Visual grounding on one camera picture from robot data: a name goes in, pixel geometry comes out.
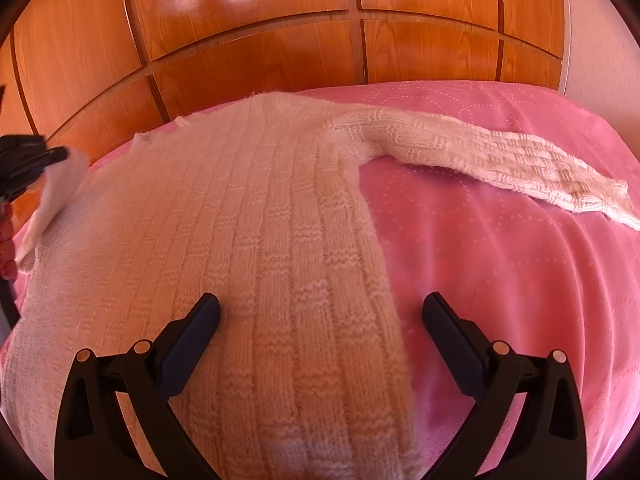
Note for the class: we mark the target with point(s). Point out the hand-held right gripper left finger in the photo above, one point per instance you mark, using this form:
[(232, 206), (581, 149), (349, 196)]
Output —
[(192, 337)]

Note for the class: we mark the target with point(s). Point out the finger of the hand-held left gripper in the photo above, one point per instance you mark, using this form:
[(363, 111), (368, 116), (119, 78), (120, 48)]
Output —
[(56, 155)]

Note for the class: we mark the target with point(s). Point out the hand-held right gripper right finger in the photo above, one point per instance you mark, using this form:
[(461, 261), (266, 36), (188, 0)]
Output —
[(452, 340)]

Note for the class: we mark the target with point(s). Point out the white knitted sweater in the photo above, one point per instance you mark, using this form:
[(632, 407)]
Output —
[(250, 235)]

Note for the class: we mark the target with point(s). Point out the maroon patterned clothing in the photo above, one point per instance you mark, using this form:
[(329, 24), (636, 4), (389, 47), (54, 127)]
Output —
[(5, 250)]

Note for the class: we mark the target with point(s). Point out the pink quilted bedspread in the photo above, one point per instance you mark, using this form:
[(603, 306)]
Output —
[(500, 260)]

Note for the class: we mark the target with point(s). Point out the wooden headboard panel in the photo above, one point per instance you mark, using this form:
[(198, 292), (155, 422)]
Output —
[(250, 35)]

